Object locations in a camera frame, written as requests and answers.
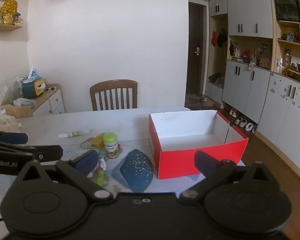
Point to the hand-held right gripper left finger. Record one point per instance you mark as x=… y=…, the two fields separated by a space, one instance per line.
x=86 y=161

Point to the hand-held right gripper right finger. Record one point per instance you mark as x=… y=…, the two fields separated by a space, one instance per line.
x=204 y=161

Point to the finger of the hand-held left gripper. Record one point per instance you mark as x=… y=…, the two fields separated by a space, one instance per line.
x=50 y=152
x=13 y=138

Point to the clear gear toy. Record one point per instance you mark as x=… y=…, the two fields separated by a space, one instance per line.
x=86 y=145

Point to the pink-haired doll toy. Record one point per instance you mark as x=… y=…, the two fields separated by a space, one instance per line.
x=102 y=163

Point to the lime green plastic piece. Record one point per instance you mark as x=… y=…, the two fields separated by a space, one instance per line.
x=101 y=178

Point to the red cardboard box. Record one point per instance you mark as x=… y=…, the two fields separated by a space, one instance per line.
x=177 y=162

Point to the white and green tube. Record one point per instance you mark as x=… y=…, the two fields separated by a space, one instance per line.
x=72 y=133

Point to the white bottle green cap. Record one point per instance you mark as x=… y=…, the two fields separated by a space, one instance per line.
x=110 y=145

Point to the large white plastic bag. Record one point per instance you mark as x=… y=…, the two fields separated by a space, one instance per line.
x=2 y=122

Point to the yellow toy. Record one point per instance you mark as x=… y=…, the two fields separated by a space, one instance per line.
x=98 y=142

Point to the small brown cardboard box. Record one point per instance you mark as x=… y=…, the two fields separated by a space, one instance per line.
x=17 y=112

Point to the clear plastic bag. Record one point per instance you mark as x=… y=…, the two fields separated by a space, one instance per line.
x=10 y=90

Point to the dark blue speckled mat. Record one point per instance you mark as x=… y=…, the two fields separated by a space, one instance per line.
x=135 y=170

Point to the white wood-top sideboard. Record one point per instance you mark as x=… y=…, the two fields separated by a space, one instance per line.
x=53 y=102

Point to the teal and yellow tissue box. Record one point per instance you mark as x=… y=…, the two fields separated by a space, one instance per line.
x=32 y=88

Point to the row of shoes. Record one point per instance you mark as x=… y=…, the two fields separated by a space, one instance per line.
x=242 y=122

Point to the pair of beige slippers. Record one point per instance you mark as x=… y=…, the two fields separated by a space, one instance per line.
x=208 y=102

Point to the red patterned doormat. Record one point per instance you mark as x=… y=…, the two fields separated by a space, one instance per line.
x=193 y=102

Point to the white sunglasses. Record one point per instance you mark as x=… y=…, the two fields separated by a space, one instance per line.
x=50 y=89

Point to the blue packet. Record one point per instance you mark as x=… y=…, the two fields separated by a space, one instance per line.
x=33 y=75

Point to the brown wooden chair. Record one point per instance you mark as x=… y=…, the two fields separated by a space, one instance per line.
x=112 y=83

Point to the dark bags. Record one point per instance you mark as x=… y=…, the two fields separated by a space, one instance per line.
x=216 y=78

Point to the row of shelf ornaments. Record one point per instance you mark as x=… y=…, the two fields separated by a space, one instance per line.
x=247 y=55

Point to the red hat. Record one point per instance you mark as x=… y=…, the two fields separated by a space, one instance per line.
x=214 y=38

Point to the black hat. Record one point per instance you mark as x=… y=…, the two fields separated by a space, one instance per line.
x=222 y=37

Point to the golden ornament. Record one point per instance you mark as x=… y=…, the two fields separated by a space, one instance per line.
x=8 y=10

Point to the row of bottles and jars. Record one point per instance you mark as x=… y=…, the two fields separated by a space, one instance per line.
x=292 y=67

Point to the dark brown door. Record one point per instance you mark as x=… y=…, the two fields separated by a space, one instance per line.
x=196 y=30

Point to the white shelf cabinet unit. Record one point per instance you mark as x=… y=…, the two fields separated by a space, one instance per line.
x=242 y=7

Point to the wooden wall shelf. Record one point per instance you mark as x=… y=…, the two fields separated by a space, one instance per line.
x=5 y=27

